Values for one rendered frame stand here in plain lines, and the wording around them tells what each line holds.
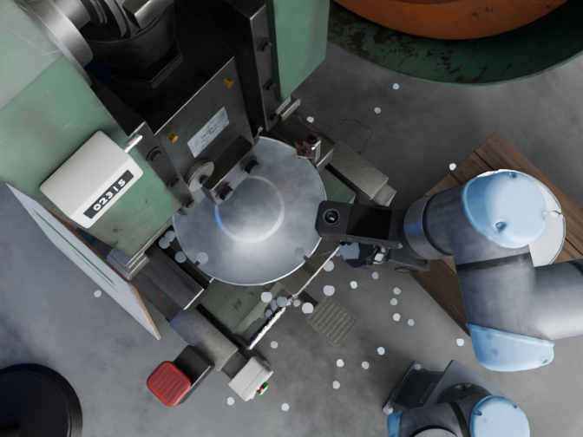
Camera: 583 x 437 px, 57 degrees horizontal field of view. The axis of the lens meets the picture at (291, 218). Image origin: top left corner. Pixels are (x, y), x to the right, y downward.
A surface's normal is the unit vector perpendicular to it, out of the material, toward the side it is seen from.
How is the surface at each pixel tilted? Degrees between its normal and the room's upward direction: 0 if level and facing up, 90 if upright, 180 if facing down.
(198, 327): 0
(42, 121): 90
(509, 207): 22
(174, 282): 0
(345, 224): 11
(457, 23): 90
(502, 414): 7
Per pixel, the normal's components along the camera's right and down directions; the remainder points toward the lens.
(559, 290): -0.07, -0.49
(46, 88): 0.75, 0.64
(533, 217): 0.35, -0.17
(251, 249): -0.02, -0.25
